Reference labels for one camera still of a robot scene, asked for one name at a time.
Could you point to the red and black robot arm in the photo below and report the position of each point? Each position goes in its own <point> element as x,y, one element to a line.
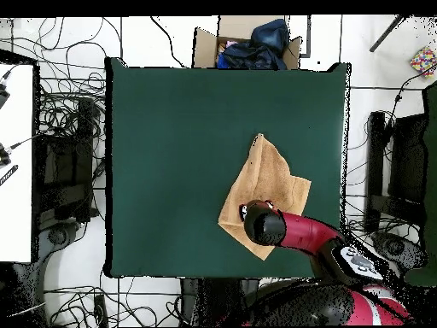
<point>307,232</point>

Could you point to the white desk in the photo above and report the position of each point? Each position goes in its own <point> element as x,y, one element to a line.
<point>17,171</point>

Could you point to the black device on desk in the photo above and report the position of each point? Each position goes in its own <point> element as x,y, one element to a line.
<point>2,95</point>
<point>3,157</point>

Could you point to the green covered side table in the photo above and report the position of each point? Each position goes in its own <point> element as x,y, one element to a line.
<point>431,171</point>

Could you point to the dark blue clothing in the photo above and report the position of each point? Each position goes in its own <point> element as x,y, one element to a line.
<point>259,51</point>

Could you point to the black rod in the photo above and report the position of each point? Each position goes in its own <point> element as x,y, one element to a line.
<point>385,34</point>

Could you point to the dark green table cloth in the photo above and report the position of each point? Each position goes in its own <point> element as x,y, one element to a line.
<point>170,171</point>

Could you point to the black power strip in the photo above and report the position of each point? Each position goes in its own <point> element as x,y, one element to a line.
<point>100,309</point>

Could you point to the tan terry towel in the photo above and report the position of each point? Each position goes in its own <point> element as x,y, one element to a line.
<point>266,177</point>

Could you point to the colourful patterned box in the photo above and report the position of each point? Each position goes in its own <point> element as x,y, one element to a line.
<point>423,60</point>

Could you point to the black chair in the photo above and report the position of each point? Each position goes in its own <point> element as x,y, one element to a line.
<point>396,164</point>
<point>65,164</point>

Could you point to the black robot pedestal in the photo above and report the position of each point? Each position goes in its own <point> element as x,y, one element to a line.
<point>218,300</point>

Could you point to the brown cardboard box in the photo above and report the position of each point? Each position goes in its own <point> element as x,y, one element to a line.
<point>205,48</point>

